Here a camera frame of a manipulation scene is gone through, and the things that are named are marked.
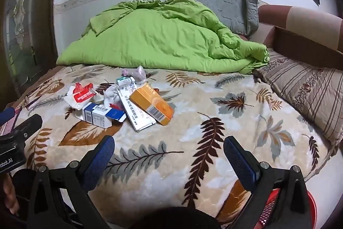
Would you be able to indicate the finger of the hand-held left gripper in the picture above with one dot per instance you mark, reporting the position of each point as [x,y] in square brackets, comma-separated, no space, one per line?
[26,125]
[6,116]

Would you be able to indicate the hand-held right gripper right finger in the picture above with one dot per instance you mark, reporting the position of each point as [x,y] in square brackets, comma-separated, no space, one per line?
[239,158]

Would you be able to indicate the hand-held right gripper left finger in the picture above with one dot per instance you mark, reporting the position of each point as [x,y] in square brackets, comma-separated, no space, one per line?
[99,158]

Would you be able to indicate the blue and white box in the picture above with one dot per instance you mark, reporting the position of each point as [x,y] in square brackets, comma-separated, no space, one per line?
[96,116]

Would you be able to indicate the small teal box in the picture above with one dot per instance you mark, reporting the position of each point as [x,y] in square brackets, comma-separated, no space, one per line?
[124,81]

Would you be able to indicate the red mesh basket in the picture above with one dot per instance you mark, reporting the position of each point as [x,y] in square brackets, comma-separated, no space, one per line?
[310,207]

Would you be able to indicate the pink plastic bag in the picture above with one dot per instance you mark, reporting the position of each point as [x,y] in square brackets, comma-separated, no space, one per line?
[140,74]

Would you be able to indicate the person's left hand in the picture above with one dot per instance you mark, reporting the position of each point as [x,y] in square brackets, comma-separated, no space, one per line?
[8,194]

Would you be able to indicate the smartphone with pink screen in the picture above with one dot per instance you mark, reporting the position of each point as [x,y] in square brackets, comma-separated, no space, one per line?
[12,127]

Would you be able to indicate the leaf print blanket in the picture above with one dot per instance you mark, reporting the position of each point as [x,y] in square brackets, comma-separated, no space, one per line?
[187,143]

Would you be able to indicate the long white medicine box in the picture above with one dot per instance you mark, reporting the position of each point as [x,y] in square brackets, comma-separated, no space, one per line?
[134,113]

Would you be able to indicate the red and white wrapper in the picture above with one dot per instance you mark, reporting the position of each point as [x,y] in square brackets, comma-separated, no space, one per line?
[80,97]

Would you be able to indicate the white crumpled tissue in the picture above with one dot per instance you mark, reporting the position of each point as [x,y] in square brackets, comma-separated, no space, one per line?
[110,96]

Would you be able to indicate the orange medicine box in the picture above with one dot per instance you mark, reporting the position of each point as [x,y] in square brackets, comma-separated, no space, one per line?
[152,103]

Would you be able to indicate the brown striped pillow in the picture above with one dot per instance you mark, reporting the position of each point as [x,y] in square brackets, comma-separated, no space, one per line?
[302,89]

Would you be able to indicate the stained glass wooden door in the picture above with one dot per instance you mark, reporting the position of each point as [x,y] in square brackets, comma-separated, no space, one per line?
[21,17]

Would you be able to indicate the green quilt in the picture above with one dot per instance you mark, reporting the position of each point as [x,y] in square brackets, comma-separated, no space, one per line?
[160,35]

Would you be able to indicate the brown padded sofa armrest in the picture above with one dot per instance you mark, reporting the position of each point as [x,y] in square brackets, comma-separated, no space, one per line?
[294,15]

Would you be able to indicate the grey quilted pillow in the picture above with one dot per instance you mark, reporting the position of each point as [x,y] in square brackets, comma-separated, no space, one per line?
[222,3]

